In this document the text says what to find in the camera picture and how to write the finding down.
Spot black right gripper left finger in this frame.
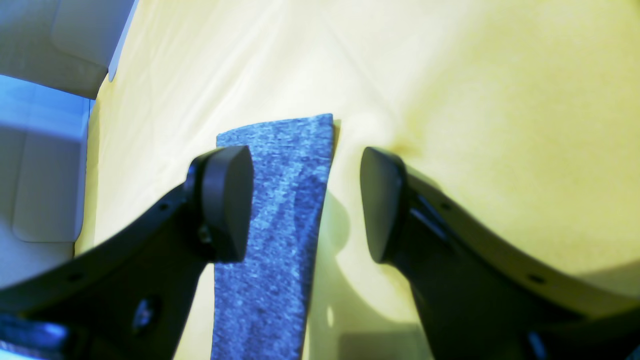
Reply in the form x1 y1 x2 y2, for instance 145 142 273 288
0 145 254 360

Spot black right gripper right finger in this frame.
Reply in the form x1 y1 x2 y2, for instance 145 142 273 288
359 146 640 360

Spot grey long-sleeve shirt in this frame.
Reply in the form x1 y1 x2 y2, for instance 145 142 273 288
211 113 335 360

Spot yellow table cloth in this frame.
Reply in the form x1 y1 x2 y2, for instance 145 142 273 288
74 0 640 360

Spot white plastic bin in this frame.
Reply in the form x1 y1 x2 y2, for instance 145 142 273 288
0 0 138 289

